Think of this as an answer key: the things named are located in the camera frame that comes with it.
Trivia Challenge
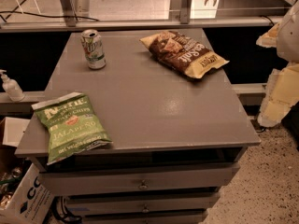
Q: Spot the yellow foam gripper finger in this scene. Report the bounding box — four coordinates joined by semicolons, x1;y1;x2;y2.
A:
257;63;299;127
256;22;280;48

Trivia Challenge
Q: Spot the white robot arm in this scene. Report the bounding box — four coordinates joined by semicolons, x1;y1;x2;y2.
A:
256;0;299;127

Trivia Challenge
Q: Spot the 7up soda can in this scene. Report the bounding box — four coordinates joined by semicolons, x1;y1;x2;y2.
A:
80;29;106;70

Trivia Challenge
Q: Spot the brown sea salt chips bag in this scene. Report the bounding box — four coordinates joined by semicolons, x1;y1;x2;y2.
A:
140;31;228;79

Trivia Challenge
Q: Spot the grey drawer cabinet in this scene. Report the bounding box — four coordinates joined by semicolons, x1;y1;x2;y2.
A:
17;31;259;224

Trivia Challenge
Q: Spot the metal drawer knob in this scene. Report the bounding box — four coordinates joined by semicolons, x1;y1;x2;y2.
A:
138;180;149;190
142;204;150;214

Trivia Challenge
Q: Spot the green jalapeno chips bag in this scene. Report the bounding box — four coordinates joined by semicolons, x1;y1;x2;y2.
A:
32;92;112;165

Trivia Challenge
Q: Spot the hand sanitizer pump bottle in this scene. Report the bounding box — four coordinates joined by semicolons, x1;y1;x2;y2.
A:
0;69;25;102

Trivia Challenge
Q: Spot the white cardboard box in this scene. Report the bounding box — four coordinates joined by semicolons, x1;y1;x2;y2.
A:
0;117;53;224

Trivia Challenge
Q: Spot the black cable on floor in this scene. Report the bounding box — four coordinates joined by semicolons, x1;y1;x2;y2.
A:
0;0;100;24

